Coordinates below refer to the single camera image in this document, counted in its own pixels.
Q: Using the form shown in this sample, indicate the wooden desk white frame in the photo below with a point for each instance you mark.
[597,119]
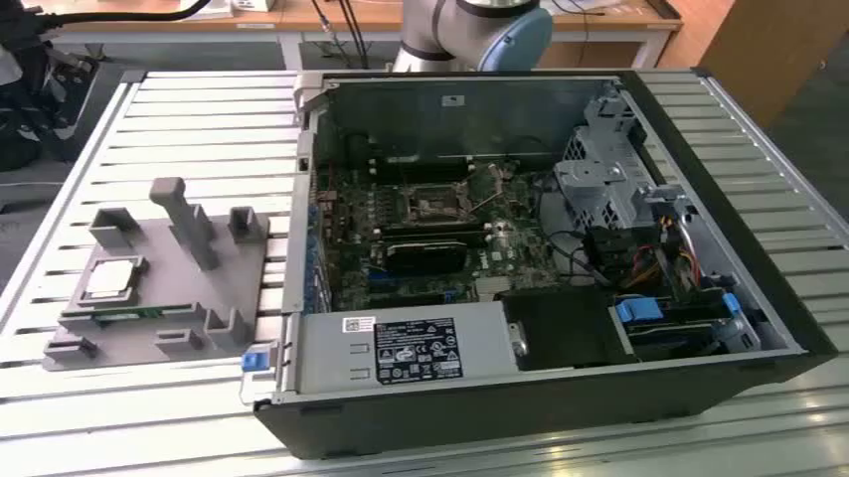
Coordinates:
[331,24]

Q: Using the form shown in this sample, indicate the green motherboard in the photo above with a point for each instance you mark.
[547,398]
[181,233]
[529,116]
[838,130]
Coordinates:
[523,248]

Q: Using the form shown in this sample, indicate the silver metal drive cage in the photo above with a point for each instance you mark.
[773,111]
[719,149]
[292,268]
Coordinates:
[597,194]

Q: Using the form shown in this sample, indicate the grey plastic parts rack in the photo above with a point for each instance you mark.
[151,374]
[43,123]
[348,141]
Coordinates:
[165,268]

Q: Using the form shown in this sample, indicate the black graphics card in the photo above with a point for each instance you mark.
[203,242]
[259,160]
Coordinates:
[424,257]

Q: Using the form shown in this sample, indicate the blue disk carrier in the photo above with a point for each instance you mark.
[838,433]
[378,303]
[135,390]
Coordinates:
[638,310]

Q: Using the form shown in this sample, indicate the silver power supply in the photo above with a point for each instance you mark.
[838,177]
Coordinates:
[331,358]

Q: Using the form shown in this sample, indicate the silver square CPU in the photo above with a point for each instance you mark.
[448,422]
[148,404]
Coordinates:
[109,278]

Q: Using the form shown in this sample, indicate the blue case latch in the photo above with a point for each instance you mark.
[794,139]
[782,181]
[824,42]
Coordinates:
[258,362]

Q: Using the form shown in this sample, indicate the small silver heatsink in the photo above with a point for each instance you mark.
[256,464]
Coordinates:
[494,288]

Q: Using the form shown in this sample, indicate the open black PC case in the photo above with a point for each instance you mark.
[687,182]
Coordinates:
[464,417]

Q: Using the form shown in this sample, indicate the green RAM stick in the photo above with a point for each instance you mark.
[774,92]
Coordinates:
[129,312]

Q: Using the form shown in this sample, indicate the blue plastic clip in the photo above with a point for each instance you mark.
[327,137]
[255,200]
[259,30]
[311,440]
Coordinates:
[730,304]

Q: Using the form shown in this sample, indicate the small white case sticker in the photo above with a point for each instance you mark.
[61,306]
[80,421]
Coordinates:
[452,100]

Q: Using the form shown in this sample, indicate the CPU socket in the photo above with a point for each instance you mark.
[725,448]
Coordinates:
[439,205]

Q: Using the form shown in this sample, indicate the white barcode sticker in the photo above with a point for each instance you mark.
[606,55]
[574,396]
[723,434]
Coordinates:
[358,324]

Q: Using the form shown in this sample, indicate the black power supply label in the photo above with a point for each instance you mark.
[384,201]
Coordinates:
[418,350]

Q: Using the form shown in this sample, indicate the brown wooden cabinet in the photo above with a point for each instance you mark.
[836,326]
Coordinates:
[775,54]

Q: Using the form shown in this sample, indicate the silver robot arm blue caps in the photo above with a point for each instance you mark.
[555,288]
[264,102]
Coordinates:
[431,30]

